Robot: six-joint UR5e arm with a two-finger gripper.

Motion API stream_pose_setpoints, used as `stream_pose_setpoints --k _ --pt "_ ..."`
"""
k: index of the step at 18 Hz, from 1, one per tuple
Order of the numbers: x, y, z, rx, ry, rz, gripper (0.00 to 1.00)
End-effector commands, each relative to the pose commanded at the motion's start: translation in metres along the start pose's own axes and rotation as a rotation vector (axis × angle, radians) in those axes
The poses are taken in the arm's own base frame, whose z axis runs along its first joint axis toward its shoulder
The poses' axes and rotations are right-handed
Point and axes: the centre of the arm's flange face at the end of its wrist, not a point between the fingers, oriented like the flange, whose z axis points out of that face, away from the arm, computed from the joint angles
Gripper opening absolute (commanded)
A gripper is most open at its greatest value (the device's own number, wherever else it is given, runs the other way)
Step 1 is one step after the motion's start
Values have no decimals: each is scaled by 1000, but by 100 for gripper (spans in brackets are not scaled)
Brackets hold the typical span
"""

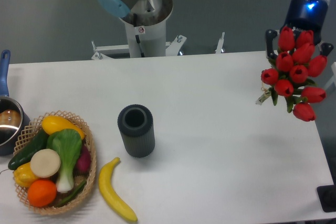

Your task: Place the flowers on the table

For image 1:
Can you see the dark grey ribbed vase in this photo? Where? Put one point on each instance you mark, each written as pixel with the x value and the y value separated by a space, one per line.
pixel 135 123

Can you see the red tulip bouquet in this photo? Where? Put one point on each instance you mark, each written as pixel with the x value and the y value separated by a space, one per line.
pixel 291 74

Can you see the white round radish slice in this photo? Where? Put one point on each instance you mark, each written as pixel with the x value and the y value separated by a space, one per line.
pixel 45 163

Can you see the purple red onion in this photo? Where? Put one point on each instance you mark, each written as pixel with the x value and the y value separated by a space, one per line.
pixel 84 161

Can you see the woven wicker basket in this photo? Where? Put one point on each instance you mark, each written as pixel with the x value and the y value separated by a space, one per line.
pixel 86 179

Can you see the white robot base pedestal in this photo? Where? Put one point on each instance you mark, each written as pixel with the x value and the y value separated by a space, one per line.
pixel 145 24

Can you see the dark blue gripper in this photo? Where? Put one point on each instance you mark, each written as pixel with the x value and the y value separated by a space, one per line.
pixel 270 36

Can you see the orange fruit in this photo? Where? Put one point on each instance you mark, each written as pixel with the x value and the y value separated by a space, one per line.
pixel 41 193

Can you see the green cucumber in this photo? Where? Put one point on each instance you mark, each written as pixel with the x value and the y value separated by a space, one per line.
pixel 24 156

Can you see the black device at table edge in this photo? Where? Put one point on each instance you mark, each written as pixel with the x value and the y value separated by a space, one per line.
pixel 327 197

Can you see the green bean pod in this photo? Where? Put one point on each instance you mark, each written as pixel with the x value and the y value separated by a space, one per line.
pixel 72 195

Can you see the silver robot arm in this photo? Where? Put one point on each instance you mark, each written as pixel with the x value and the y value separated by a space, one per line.
pixel 309 15

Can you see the green bok choy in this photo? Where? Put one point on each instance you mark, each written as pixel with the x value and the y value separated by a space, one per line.
pixel 67 144

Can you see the yellow banana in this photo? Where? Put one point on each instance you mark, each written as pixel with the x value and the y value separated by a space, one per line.
pixel 113 200

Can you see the yellow squash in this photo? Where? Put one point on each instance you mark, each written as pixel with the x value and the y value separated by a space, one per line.
pixel 52 124

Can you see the white metal support frame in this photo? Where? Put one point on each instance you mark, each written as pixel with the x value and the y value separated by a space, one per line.
pixel 173 48

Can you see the blue handled saucepan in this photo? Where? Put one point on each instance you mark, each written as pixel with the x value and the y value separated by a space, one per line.
pixel 13 117

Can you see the yellow bell pepper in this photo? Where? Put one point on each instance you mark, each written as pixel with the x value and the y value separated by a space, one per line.
pixel 24 176

